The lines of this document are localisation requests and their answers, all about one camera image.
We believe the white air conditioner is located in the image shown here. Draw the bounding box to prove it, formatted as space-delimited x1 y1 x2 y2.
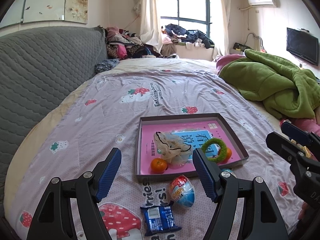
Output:
247 0 278 8

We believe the person's right hand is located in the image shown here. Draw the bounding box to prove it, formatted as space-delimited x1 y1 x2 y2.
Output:
298 201 312 221

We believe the pink children's book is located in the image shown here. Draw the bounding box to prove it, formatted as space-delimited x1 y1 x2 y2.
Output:
140 120 242 174

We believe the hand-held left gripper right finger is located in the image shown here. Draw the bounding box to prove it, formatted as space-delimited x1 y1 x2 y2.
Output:
192 148 289 240

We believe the cream scrunchie with black trim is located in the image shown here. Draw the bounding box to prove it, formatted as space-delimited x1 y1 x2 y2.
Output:
153 131 193 167

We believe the pink pillow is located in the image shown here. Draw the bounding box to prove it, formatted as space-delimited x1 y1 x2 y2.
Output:
215 54 247 77

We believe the orange mandarin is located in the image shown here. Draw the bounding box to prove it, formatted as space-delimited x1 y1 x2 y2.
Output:
150 157 167 173
217 147 232 161

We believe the green fuzzy hair ring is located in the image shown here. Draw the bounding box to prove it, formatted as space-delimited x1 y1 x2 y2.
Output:
201 138 228 163

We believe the dark framed window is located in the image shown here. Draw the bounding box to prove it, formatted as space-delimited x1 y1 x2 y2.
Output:
157 0 212 40

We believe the dark floral cloth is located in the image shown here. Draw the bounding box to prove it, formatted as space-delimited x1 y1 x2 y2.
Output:
94 59 120 74

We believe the strawberry printed bed sheet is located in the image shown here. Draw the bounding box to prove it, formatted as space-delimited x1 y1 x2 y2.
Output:
4 57 310 240

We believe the blue snack packet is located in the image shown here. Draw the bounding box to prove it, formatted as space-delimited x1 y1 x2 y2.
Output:
140 204 182 237

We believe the floral wall picture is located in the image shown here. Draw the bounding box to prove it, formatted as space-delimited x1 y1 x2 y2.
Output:
0 0 89 28

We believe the white cable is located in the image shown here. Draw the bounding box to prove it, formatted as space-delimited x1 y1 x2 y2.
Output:
245 32 264 53

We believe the pink cloth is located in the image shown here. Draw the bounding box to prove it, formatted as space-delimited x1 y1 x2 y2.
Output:
279 117 320 133

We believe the cream curtain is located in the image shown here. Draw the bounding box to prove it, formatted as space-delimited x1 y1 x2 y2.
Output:
212 0 232 60
135 0 163 47

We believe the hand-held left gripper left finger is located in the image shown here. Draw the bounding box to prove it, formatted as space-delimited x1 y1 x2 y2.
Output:
26 147 122 240

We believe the pile of mixed clothes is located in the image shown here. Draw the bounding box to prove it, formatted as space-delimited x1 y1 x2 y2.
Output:
104 26 163 60

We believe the green fleece blanket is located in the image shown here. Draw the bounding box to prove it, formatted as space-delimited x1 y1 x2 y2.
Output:
218 49 320 119

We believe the blue toy egg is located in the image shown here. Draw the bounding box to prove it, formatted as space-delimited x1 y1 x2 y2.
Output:
168 174 196 207

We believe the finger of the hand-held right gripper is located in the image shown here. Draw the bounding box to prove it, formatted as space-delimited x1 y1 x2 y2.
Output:
280 121 320 147
266 131 313 168

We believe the pile of dark clothes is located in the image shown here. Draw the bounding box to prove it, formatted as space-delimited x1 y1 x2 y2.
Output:
161 23 215 50

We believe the grey cardboard box tray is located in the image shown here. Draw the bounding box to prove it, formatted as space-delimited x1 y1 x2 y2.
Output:
135 113 249 182

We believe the grey quilted headboard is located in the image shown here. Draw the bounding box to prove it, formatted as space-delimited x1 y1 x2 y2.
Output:
0 26 108 205

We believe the black television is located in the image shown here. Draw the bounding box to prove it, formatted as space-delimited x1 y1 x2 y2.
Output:
287 27 320 66

